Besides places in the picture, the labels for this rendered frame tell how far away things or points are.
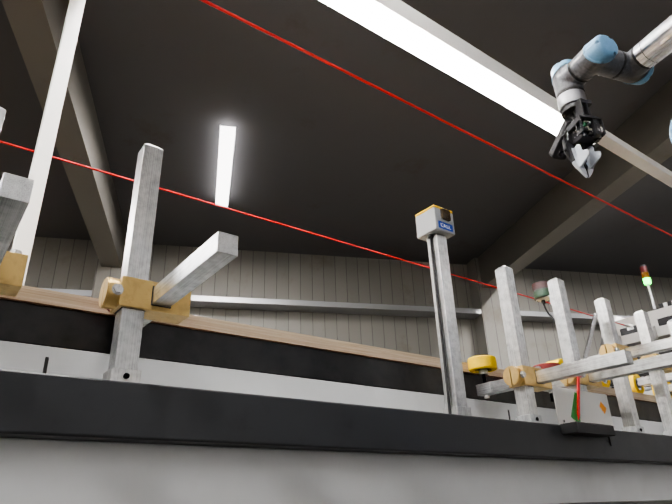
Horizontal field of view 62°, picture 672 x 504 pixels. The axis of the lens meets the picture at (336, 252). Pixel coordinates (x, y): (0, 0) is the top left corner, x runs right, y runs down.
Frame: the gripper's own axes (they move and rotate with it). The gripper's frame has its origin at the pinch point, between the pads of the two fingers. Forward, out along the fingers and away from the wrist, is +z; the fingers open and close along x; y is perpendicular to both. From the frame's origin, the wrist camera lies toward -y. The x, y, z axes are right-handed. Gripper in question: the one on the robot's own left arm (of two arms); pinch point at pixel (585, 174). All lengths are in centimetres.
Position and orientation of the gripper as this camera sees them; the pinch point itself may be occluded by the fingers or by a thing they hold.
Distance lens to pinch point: 166.1
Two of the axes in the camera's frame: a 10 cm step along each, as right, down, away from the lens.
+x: 9.8, 0.6, 2.1
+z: 0.3, 9.1, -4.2
